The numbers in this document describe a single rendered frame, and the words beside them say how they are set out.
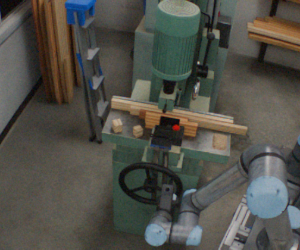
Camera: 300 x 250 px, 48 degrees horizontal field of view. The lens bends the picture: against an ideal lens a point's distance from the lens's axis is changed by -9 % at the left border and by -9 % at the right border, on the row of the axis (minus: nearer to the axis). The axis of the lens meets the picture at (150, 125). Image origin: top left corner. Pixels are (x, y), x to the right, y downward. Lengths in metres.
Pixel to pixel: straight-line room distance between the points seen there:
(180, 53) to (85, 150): 1.58
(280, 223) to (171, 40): 0.80
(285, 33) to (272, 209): 2.71
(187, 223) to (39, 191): 1.57
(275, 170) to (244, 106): 2.47
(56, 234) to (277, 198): 1.74
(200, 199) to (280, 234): 0.31
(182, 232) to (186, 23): 0.76
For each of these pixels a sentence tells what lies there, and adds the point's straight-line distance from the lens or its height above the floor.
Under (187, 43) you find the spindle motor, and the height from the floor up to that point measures 1.38.
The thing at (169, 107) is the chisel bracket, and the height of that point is 1.02.
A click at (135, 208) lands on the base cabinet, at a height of 0.33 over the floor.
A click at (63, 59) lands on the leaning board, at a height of 0.44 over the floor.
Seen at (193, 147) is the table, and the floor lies 0.90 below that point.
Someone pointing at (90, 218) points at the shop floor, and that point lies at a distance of 2.47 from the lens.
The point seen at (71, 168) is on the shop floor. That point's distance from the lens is 2.74.
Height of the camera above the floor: 2.11
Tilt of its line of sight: 44 degrees down
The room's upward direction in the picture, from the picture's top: 6 degrees clockwise
